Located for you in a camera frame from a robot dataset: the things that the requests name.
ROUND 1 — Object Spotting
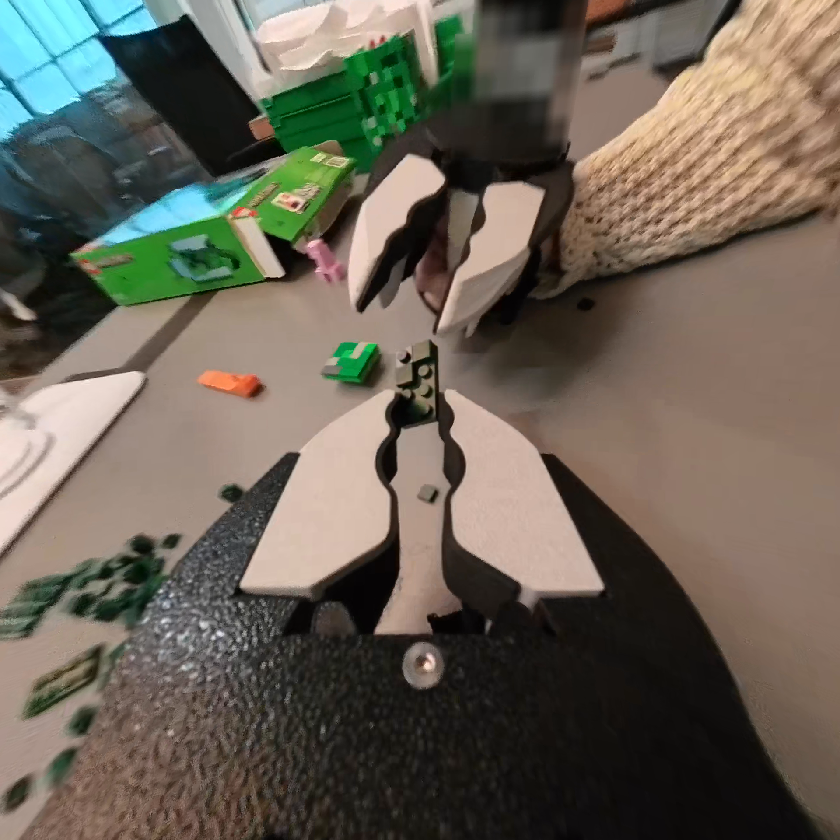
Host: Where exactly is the orange lego brick separator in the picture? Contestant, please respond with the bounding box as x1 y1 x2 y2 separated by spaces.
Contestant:
197 369 265 400

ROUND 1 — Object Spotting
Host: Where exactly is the white paper bag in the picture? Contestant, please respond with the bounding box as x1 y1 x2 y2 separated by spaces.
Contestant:
254 0 436 72

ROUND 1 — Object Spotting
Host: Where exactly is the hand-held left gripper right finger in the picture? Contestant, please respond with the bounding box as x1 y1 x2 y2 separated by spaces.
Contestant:
441 389 605 601

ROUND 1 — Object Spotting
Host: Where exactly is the green and grey lego panel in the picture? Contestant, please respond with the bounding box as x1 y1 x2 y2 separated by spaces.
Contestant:
320 340 382 386

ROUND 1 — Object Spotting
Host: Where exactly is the dark green lego plate assembly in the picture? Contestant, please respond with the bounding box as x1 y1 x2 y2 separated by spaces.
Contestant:
394 339 440 429

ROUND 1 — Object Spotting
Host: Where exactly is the green creeper lego box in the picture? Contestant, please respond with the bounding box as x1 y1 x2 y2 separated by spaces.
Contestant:
261 18 477 173

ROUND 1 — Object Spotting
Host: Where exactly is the open green lego box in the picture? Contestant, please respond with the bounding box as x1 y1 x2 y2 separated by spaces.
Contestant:
227 145 357 248

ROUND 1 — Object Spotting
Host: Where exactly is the green lego set box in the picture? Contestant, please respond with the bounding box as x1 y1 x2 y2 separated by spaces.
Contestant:
70 210 287 308

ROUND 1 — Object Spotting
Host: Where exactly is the person's right forearm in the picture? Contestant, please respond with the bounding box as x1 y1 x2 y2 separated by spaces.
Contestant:
530 0 840 301

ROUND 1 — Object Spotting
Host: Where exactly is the black office chair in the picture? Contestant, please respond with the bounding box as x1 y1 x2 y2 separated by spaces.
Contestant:
97 16 265 179

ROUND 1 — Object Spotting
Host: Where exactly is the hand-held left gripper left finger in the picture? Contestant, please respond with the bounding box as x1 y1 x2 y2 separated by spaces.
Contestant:
239 390 401 601

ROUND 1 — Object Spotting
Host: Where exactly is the pile of dark green lego pieces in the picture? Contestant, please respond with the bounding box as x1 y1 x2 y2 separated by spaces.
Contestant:
0 482 184 812

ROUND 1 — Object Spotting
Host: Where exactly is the person's right hand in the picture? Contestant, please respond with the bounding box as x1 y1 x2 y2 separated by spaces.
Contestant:
416 246 460 309

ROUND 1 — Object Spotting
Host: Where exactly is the white rounded board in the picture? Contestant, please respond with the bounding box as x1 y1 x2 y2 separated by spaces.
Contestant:
0 371 148 556

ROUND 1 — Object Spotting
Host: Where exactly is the pink lego pig figure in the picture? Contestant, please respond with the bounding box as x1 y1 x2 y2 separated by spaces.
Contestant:
305 238 347 285

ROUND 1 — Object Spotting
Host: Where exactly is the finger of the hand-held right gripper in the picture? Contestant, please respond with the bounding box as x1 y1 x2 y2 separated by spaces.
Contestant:
435 180 547 337
346 154 452 315

